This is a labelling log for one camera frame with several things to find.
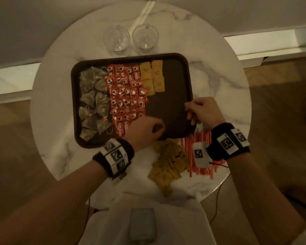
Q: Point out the pile of yellow sachets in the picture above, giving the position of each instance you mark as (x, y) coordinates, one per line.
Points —
(168, 163)

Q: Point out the black left wristband with markers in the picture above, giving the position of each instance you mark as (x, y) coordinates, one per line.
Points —
(113, 156)

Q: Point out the red Nescafe sachets group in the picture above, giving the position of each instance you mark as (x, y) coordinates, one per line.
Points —
(125, 99)

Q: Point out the person's white trousers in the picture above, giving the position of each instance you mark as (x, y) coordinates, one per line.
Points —
(168, 221)

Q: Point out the round white marble table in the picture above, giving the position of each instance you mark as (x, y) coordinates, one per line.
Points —
(265, 43)

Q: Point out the pile of orange stick packets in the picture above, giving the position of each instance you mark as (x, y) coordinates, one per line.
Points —
(206, 137)

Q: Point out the person's right forearm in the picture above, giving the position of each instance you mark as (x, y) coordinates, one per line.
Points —
(260, 201)

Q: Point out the black wristband with markers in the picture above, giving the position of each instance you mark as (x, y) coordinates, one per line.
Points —
(228, 142)
(113, 156)

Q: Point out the person's left hand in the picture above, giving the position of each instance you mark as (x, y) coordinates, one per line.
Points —
(145, 132)

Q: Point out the black right wristband with markers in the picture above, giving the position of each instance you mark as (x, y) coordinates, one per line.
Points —
(228, 142)

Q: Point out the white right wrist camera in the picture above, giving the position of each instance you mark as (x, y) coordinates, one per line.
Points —
(201, 154)

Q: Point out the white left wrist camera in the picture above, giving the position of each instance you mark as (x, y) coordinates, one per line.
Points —
(119, 178)

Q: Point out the clear glass cup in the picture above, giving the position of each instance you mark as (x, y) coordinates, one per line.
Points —
(145, 36)
(116, 39)

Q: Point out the neat cluster of tea bags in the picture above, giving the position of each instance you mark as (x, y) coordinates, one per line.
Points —
(91, 81)

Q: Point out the neat columns of sugar packets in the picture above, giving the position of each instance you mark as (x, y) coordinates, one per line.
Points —
(153, 76)

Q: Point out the person's right hand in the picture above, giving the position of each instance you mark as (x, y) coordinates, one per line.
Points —
(206, 112)

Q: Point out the dark brown tray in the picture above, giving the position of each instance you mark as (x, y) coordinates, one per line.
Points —
(173, 104)

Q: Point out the person's left forearm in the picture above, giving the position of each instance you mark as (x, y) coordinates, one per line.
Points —
(53, 206)

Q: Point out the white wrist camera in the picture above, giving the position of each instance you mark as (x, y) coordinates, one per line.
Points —
(201, 154)
(119, 178)

